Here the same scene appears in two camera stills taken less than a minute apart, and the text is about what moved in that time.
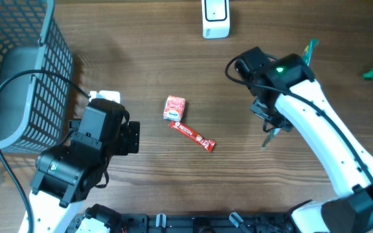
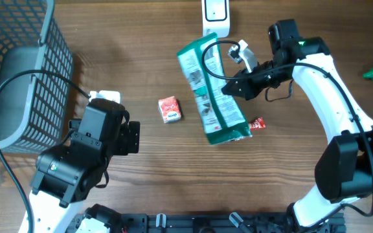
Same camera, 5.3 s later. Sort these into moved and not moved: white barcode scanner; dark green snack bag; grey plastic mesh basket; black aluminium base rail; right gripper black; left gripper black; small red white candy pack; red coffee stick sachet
Moved: right gripper black; small red white candy pack; dark green snack bag; red coffee stick sachet
Not moved: grey plastic mesh basket; left gripper black; black aluminium base rail; white barcode scanner
